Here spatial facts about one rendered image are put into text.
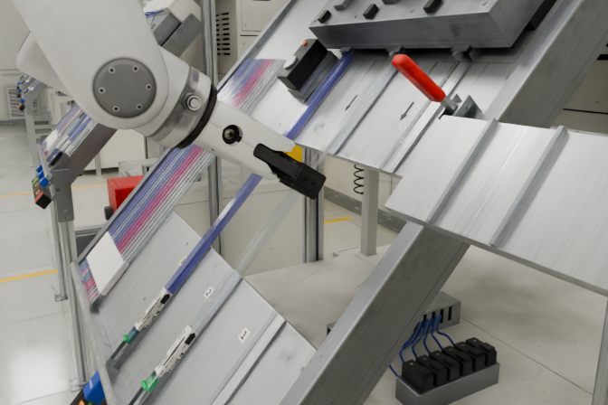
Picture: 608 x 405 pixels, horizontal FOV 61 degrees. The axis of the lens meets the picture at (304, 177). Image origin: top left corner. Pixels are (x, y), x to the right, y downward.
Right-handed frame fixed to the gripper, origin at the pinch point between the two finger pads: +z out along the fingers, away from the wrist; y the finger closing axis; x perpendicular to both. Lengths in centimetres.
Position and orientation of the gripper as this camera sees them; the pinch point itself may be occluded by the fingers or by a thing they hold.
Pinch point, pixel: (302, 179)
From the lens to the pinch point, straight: 61.4
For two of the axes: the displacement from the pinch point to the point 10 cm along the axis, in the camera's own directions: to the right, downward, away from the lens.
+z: 7.4, 4.3, 5.2
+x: -4.7, 8.8, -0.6
